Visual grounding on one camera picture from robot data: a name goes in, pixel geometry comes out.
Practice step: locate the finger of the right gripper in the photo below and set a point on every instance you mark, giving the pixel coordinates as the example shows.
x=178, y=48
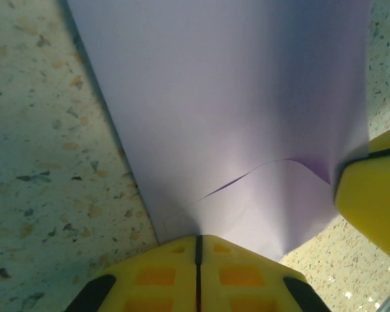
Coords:
x=373, y=201
x=388, y=139

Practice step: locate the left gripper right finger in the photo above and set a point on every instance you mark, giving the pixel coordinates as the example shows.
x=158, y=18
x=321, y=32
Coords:
x=243, y=279

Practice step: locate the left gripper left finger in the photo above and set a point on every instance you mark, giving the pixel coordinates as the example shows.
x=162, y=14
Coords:
x=156, y=279

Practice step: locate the purple paper sheet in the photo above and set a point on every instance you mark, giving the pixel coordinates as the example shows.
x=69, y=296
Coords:
x=214, y=97

